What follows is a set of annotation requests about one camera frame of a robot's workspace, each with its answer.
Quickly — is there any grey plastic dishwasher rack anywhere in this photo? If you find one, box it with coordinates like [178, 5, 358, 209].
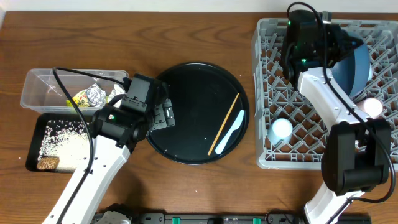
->
[252, 18, 397, 170]

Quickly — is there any pink plastic cup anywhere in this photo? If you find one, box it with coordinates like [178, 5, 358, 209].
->
[356, 98, 383, 119]

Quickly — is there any brown walnut cookie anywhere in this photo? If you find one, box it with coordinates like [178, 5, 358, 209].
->
[37, 157, 60, 170]

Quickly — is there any white tissue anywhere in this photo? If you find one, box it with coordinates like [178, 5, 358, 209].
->
[106, 84, 126, 103]

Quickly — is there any black rectangular tray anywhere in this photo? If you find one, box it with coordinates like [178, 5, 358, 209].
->
[25, 113, 90, 172]

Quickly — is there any white rice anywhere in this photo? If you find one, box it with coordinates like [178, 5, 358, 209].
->
[37, 120, 90, 173]

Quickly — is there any dark blue plate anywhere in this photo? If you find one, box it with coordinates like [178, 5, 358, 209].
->
[331, 43, 371, 98]

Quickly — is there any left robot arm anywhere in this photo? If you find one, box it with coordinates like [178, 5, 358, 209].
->
[44, 78, 175, 223]

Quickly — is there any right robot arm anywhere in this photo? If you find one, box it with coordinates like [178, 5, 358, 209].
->
[281, 2, 396, 223]

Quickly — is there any round black serving tray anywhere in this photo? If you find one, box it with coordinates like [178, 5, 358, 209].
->
[147, 62, 249, 165]

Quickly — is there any white plastic knife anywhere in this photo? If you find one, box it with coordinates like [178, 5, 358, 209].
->
[215, 110, 245, 154]

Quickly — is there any light blue plastic cup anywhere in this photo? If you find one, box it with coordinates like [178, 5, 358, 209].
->
[267, 118, 293, 145]

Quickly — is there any wooden chopstick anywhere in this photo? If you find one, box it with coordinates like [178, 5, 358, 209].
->
[207, 92, 240, 156]

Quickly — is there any clear plastic bin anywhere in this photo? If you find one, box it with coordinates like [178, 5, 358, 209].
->
[20, 68, 115, 114]

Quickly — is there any yellow foil snack wrapper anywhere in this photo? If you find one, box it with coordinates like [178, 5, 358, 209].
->
[72, 83, 107, 108]

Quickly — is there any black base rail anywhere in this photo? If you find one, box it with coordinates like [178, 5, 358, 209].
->
[91, 203, 373, 224]

